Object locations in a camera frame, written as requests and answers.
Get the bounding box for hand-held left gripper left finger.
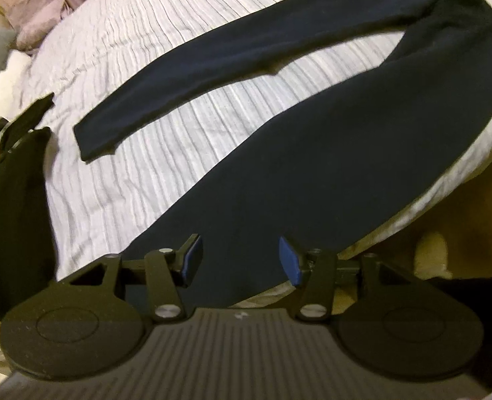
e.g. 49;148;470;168
58;234;205;323

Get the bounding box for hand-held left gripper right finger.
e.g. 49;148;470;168
278;235;416;322

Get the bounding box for navy blue pants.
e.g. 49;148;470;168
73;0;492;306

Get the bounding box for black clothes pile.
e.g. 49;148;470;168
0;92;62;322

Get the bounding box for small white object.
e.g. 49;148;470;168
413;232;455;281

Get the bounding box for white striped bed cover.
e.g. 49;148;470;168
0;0;492;363

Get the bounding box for white fluffy blanket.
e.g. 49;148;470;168
0;50;35;131

